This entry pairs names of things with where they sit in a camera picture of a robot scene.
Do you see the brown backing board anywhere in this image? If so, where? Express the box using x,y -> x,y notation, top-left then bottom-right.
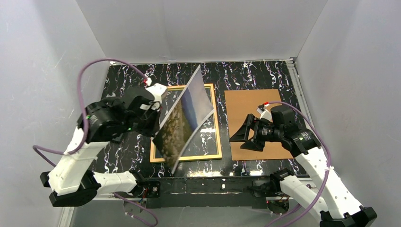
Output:
225,89 -> 293,161

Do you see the green picture frame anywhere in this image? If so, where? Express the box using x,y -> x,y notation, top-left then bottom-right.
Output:
150,83 -> 223,163

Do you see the landscape photo print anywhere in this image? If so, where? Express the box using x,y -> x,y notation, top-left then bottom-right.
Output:
152,65 -> 214,174

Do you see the clear acrylic sheet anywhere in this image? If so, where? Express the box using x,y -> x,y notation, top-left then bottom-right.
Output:
160,86 -> 222,161

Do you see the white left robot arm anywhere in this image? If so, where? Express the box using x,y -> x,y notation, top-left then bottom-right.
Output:
40,83 -> 167,207

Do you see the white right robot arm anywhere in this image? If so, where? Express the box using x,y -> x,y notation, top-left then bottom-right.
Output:
229,102 -> 377,227

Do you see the small silver clip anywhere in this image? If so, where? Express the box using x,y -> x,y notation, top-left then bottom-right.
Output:
105,93 -> 117,102

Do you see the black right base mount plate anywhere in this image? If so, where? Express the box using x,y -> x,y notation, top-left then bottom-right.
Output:
246,179 -> 302,199

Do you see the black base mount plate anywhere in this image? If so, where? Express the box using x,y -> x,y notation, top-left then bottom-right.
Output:
246,179 -> 302,199
137,180 -> 161,198

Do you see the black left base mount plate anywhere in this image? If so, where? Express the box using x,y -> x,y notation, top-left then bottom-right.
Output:
137,180 -> 161,198

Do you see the aluminium rail frame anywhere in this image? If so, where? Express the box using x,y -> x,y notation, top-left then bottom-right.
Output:
58,179 -> 356,227

